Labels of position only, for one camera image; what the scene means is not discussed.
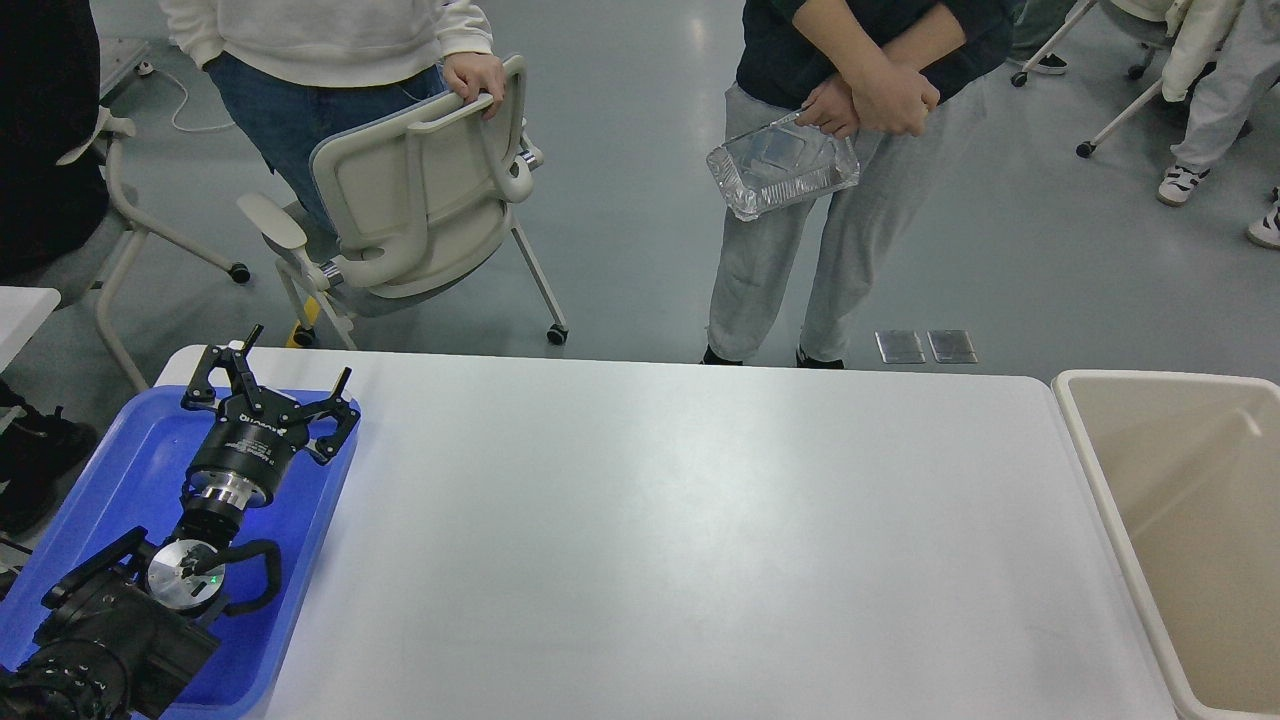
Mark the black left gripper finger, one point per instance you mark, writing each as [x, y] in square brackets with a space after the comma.
[199, 393]
[335, 406]

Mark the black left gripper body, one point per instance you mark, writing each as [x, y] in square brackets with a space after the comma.
[244, 457]

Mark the clear plastic food container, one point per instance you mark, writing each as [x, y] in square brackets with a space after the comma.
[777, 165]

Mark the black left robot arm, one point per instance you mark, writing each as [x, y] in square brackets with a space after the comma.
[169, 582]

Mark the hand on chair back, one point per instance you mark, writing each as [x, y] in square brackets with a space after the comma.
[471, 74]

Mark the hand holding clear container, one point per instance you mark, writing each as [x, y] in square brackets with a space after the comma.
[829, 109]

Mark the hand clasped over wrist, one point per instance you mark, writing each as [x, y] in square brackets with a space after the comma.
[893, 99]

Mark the blue plastic tray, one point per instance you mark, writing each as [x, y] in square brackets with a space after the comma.
[134, 479]

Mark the grey chair at left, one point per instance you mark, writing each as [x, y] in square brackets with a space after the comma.
[103, 261]

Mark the black shoe at left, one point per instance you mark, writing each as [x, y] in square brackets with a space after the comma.
[36, 451]

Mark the white side table corner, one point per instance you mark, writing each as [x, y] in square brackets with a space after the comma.
[23, 311]

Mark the beige office chair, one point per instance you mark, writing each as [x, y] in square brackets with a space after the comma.
[417, 201]

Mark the person in cream sweater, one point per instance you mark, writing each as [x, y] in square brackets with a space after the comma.
[293, 73]

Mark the metal floor outlet plate left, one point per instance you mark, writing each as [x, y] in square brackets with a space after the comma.
[900, 347]

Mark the metal floor outlet plate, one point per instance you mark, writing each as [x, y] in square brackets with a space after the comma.
[900, 347]
[952, 347]

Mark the metal floor outlet plate right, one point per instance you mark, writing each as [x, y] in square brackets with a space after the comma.
[952, 347]

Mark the person in grey sweatpants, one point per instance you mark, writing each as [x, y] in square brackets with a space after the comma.
[791, 47]

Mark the beige plastic bin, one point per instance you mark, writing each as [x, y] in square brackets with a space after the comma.
[1184, 469]

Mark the person in light trousers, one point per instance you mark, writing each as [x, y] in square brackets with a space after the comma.
[1247, 68]

